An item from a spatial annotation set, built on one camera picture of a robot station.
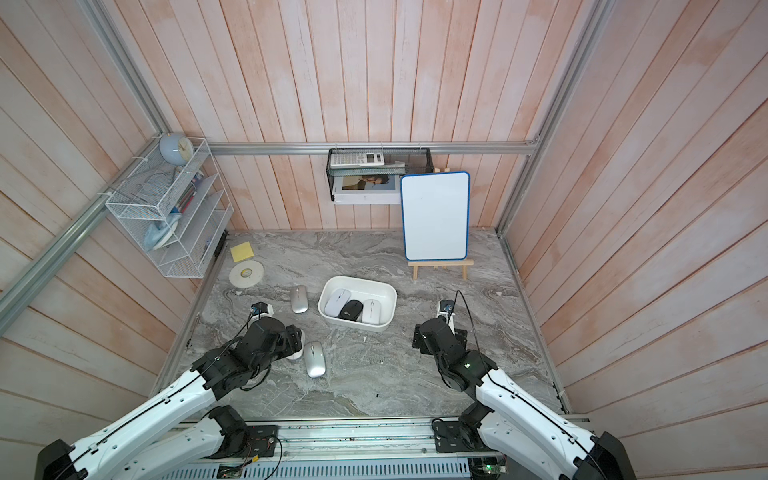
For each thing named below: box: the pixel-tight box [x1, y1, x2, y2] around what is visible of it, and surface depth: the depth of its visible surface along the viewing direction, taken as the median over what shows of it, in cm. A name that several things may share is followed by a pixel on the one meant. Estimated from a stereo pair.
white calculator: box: [330, 152, 385, 168], surface depth 92 cm
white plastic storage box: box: [318, 275, 398, 332], surface depth 100 cm
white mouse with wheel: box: [362, 299, 381, 324], surface depth 97 cm
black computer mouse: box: [338, 299, 364, 321], surface depth 97 cm
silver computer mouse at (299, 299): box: [291, 285, 309, 314], surface depth 100 cm
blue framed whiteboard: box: [400, 171, 471, 262], surface depth 93 cm
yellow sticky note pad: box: [230, 241, 255, 263], surface depth 116 cm
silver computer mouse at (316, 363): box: [304, 341, 327, 379], surface depth 87 cm
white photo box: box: [332, 174, 401, 205], surface depth 95 cm
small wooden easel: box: [408, 259, 475, 281], surface depth 103 cm
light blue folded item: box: [144, 213, 181, 251], surface depth 81 cm
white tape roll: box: [228, 260, 264, 289], surface depth 109 cm
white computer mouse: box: [324, 288, 351, 318], surface depth 100 cm
